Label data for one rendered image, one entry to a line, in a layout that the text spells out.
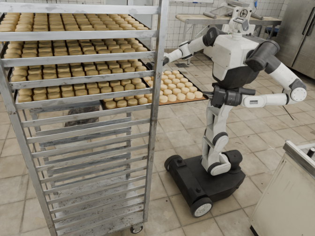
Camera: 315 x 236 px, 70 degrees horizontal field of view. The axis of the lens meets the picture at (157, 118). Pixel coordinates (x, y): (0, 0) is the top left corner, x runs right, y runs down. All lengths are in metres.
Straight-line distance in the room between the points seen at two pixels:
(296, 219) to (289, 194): 0.15
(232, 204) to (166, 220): 0.63
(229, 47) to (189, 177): 1.18
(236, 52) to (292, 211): 1.04
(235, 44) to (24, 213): 2.01
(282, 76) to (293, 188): 0.69
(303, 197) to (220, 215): 0.80
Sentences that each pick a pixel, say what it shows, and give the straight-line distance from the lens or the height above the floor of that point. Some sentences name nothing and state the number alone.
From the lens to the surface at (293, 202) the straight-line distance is 1.70.
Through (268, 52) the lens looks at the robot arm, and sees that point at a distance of 1.39.
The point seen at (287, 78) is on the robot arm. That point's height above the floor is 1.29.
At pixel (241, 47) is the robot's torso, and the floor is 1.39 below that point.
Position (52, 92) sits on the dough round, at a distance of 1.10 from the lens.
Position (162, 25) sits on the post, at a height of 1.54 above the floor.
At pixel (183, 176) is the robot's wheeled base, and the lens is 2.10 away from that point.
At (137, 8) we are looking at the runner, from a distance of 0.96.
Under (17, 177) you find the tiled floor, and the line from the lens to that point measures 2.53.
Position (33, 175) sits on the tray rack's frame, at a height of 0.87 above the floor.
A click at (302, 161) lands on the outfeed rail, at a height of 0.87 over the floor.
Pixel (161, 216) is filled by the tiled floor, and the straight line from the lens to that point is 2.06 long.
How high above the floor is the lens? 1.74
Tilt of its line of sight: 34 degrees down
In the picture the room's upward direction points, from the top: 6 degrees clockwise
